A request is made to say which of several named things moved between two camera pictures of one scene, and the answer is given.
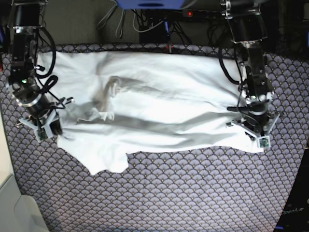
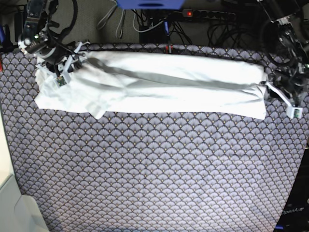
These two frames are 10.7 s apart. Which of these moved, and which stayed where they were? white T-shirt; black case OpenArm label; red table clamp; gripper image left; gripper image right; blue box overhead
Moved: gripper image left; gripper image right; white T-shirt
Stayed: red table clamp; blue box overhead; black case OpenArm label
